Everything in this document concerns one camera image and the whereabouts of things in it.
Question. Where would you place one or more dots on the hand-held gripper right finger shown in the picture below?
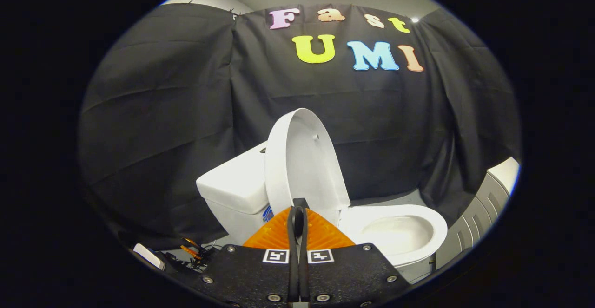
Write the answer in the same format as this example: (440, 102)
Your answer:
(304, 261)

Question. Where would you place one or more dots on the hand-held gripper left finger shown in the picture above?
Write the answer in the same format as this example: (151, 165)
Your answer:
(292, 261)

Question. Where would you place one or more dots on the white toilet lid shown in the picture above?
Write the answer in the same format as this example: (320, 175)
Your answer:
(307, 168)

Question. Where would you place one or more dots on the white toilet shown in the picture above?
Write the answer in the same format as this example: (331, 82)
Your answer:
(232, 187)

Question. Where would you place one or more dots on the white toilet seat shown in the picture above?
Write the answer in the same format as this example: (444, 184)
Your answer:
(432, 226)

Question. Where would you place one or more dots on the small white device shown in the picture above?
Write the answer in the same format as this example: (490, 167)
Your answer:
(148, 256)

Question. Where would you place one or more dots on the white slotted cabinet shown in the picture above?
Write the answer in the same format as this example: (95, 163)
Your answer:
(479, 215)

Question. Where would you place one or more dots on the black backdrop cloth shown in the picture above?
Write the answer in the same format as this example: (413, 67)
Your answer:
(186, 113)

